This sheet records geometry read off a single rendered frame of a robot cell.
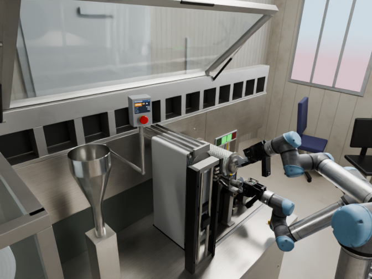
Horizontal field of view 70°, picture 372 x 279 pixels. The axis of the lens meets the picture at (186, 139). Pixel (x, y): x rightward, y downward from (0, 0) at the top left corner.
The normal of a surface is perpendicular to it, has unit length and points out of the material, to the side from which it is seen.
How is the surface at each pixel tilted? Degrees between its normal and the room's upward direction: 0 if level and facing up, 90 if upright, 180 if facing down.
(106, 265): 90
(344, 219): 82
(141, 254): 0
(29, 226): 90
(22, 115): 90
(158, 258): 0
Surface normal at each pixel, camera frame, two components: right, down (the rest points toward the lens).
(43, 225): 0.71, 0.30
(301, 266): 0.02, -0.91
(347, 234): -0.97, -0.07
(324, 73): -0.81, 0.22
